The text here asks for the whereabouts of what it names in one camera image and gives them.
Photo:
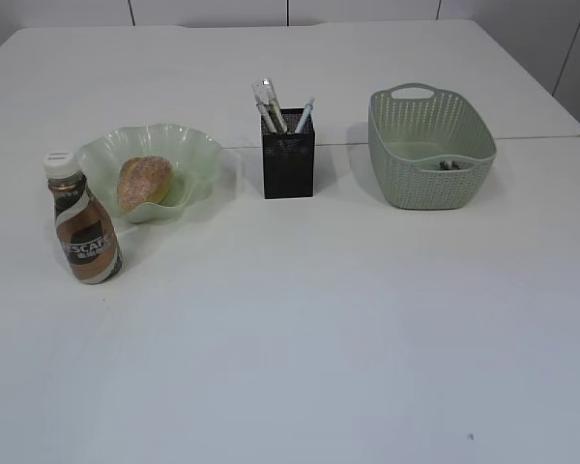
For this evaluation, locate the blue-grey grip pen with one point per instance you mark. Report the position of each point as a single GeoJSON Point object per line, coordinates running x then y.
{"type": "Point", "coordinates": [304, 116]}

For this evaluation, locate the beige grip pen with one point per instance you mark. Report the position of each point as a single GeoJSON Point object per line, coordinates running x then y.
{"type": "Point", "coordinates": [276, 117]}

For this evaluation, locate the grey grip white pen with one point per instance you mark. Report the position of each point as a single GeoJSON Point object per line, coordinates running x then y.
{"type": "Point", "coordinates": [269, 122]}

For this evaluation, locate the clear plastic ruler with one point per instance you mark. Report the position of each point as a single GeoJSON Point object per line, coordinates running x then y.
{"type": "Point", "coordinates": [264, 92]}

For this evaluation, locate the sugar-dusted bread roll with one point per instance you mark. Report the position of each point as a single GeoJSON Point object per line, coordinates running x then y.
{"type": "Point", "coordinates": [142, 180]}

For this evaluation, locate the grey paper ball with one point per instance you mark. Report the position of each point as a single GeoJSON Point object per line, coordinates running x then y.
{"type": "Point", "coordinates": [449, 165]}

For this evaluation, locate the Nescafe coffee bottle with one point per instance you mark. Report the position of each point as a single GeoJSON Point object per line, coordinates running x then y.
{"type": "Point", "coordinates": [83, 226]}

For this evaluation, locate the black pen holder box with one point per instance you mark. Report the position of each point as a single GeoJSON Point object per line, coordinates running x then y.
{"type": "Point", "coordinates": [288, 159]}

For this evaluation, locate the green wavy glass plate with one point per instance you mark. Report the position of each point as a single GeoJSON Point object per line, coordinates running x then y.
{"type": "Point", "coordinates": [192, 154]}

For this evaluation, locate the green plastic woven basket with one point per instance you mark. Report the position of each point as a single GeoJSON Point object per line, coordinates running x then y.
{"type": "Point", "coordinates": [410, 128]}

